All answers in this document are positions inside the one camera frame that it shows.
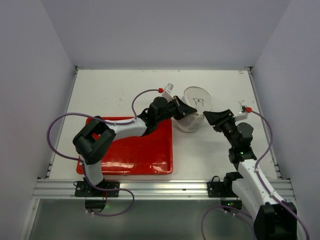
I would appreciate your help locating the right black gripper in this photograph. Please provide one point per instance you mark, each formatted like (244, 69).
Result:
(223, 119)

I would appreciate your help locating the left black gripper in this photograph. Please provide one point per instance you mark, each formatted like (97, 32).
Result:
(182, 109)

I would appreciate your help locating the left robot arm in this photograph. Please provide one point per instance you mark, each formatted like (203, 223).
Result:
(94, 139)

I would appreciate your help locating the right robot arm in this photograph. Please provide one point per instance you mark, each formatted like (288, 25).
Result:
(273, 218)

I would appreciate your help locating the red plastic tray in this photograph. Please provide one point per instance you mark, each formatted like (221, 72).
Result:
(145, 155)

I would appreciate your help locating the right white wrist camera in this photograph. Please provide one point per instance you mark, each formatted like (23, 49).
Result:
(243, 113)

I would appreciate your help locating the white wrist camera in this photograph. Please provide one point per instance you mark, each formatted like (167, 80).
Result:
(167, 92)
(243, 113)

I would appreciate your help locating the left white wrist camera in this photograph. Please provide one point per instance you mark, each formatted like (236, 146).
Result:
(167, 92)

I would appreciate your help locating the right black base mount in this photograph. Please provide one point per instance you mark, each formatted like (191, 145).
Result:
(221, 189)

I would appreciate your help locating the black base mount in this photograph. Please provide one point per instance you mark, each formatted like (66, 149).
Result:
(108, 189)
(221, 189)

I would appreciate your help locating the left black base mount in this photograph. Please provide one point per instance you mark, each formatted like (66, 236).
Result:
(108, 189)

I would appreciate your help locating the aluminium mounting rail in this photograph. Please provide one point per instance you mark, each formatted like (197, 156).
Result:
(56, 189)

